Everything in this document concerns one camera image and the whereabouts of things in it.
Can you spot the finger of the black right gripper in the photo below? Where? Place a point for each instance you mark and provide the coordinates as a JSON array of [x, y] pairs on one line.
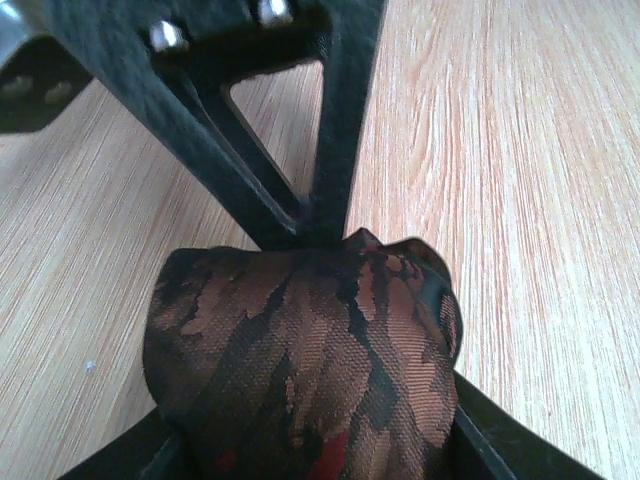
[[172, 64]]

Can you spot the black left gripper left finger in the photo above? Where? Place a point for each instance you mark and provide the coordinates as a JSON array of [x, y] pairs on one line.
[[148, 450]]

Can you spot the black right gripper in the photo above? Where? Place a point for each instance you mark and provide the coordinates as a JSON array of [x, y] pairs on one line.
[[39, 77]]

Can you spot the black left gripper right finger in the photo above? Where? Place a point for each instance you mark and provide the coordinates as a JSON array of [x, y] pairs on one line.
[[487, 443]]

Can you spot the brown red patterned tie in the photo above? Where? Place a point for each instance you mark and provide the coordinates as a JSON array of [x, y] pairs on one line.
[[307, 364]]

